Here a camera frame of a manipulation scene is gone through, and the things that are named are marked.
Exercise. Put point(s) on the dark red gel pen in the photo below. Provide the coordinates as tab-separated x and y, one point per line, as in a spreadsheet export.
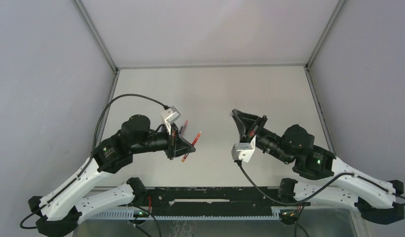
193	144

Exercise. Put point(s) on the white cable tray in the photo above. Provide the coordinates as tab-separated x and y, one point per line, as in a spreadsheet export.
132	214

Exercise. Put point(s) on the aluminium frame left post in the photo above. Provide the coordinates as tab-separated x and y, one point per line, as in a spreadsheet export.
98	40

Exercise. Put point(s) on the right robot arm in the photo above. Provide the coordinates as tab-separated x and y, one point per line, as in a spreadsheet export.
328	179

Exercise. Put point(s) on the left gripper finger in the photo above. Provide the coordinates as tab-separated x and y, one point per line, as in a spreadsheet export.
187	150
182	141

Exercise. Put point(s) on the aluminium frame back rail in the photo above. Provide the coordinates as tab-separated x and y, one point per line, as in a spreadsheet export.
214	66

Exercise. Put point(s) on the aluminium frame right post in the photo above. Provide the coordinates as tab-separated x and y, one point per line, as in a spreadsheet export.
341	4

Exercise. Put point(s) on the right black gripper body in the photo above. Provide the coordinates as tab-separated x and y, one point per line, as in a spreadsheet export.
258	128

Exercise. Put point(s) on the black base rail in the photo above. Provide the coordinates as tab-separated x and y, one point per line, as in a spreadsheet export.
214	201

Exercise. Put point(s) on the pink gel pen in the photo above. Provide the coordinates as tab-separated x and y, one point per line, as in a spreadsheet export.
184	126

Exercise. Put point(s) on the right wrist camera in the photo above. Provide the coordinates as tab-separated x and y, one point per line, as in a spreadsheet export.
243	151

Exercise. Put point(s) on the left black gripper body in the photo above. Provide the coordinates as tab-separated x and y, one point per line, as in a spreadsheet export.
171	150

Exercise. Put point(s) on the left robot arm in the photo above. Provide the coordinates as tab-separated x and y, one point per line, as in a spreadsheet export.
61	211

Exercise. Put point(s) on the aluminium frame post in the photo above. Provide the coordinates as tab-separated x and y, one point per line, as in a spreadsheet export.
98	40
341	4

